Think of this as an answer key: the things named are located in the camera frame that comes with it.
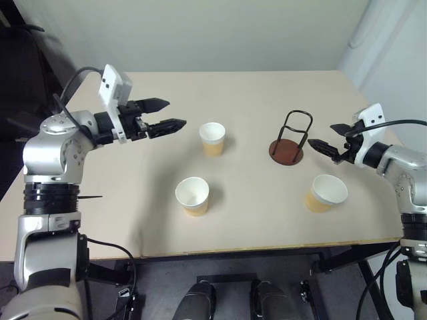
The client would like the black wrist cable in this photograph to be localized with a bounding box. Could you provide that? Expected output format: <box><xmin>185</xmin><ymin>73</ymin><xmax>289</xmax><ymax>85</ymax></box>
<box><xmin>345</xmin><ymin>119</ymin><xmax>427</xmax><ymax>138</ymax></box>
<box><xmin>52</xmin><ymin>66</ymin><xmax>105</xmax><ymax>141</ymax></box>

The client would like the white and tan paper cup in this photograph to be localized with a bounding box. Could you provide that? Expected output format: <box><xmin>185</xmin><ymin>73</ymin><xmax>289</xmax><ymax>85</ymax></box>
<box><xmin>305</xmin><ymin>173</ymin><xmax>349</xmax><ymax>213</ymax></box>
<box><xmin>198</xmin><ymin>122</ymin><xmax>226</xmax><ymax>158</ymax></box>
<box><xmin>175</xmin><ymin>177</ymin><xmax>210</xmax><ymax>217</ymax></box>

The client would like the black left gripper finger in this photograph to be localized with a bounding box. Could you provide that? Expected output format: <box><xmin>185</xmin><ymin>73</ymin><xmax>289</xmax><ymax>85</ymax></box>
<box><xmin>138</xmin><ymin>97</ymin><xmax>171</xmax><ymax>116</ymax></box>
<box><xmin>146</xmin><ymin>117</ymin><xmax>187</xmax><ymax>139</ymax></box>

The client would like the black left shoulder cable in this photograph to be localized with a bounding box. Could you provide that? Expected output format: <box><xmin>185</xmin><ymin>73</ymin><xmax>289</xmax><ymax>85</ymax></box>
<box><xmin>78</xmin><ymin>235</ymin><xmax>140</xmax><ymax>320</ymax></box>

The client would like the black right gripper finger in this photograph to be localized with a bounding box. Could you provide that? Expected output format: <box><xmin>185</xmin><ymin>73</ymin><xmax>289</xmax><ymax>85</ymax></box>
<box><xmin>307</xmin><ymin>139</ymin><xmax>344</xmax><ymax>159</ymax></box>
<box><xmin>330</xmin><ymin>120</ymin><xmax>363</xmax><ymax>137</ymax></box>

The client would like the brown cup holder stand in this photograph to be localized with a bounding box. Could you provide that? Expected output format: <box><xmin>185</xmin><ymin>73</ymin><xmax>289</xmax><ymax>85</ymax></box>
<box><xmin>268</xmin><ymin>109</ymin><xmax>304</xmax><ymax>167</ymax></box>

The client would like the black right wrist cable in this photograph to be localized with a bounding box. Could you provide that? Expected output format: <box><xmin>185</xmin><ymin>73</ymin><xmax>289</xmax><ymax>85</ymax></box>
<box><xmin>345</xmin><ymin>119</ymin><xmax>427</xmax><ymax>138</ymax></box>

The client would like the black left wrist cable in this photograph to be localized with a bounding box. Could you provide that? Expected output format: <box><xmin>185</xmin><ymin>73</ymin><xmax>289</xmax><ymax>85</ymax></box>
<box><xmin>52</xmin><ymin>66</ymin><xmax>105</xmax><ymax>141</ymax></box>

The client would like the black metal table frame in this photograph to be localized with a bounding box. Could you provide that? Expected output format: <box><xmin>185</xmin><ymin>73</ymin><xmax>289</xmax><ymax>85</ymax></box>
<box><xmin>88</xmin><ymin>251</ymin><xmax>394</xmax><ymax>320</ymax></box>

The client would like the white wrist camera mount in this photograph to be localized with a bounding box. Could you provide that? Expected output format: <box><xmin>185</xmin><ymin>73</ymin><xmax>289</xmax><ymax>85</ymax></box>
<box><xmin>352</xmin><ymin>103</ymin><xmax>387</xmax><ymax>167</ymax></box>
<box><xmin>98</xmin><ymin>64</ymin><xmax>134</xmax><ymax>144</ymax></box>

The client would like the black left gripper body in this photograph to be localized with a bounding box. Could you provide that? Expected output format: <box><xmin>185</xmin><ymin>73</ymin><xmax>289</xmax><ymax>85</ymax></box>
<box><xmin>117</xmin><ymin>99</ymin><xmax>150</xmax><ymax>141</ymax></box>

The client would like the black right shoulder cable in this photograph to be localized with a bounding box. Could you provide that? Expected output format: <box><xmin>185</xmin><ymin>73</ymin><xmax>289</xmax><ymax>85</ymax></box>
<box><xmin>359</xmin><ymin>245</ymin><xmax>406</xmax><ymax>320</ymax></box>

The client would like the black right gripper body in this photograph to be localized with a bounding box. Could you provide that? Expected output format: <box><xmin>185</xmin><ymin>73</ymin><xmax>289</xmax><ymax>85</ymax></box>
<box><xmin>332</xmin><ymin>127</ymin><xmax>364</xmax><ymax>165</ymax></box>

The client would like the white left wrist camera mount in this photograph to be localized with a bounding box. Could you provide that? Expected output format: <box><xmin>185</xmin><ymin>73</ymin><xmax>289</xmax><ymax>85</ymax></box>
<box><xmin>98</xmin><ymin>64</ymin><xmax>134</xmax><ymax>144</ymax></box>

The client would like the dark rounded shape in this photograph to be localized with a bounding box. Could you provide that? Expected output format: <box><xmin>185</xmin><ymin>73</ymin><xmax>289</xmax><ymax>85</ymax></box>
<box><xmin>250</xmin><ymin>281</ymin><xmax>294</xmax><ymax>320</ymax></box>
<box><xmin>173</xmin><ymin>281</ymin><xmax>218</xmax><ymax>320</ymax></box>

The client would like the black shoulder cable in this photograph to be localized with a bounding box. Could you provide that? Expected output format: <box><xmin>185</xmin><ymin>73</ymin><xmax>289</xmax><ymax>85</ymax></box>
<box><xmin>78</xmin><ymin>235</ymin><xmax>140</xmax><ymax>320</ymax></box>
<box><xmin>359</xmin><ymin>245</ymin><xmax>406</xmax><ymax>320</ymax></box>

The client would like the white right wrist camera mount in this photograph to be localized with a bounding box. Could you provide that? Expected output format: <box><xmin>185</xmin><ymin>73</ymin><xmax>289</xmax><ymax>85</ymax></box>
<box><xmin>352</xmin><ymin>103</ymin><xmax>387</xmax><ymax>167</ymax></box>

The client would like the black flat bar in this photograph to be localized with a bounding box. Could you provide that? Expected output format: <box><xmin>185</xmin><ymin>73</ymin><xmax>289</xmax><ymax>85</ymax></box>
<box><xmin>196</xmin><ymin>273</ymin><xmax>258</xmax><ymax>286</ymax></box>

